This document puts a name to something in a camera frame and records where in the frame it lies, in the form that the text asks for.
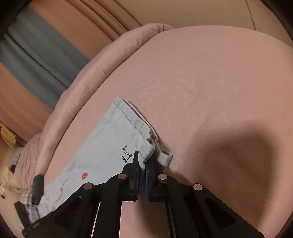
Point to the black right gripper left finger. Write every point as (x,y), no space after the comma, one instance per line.
(119,188)

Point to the light blue denim pants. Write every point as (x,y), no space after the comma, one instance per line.
(120,133)

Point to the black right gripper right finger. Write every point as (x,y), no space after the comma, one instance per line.
(159,190)

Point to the pink curtain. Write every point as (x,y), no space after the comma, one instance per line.
(88,25)

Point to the yellow tassel bundle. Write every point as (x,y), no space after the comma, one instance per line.
(8,136)

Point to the blue-grey curtain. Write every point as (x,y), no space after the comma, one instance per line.
(39,57)

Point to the rolled dark navy garment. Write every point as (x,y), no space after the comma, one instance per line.
(37,189)

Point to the pink duvet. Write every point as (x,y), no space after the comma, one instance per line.
(37,154)

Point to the plaid pillow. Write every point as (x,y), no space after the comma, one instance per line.
(32,210)

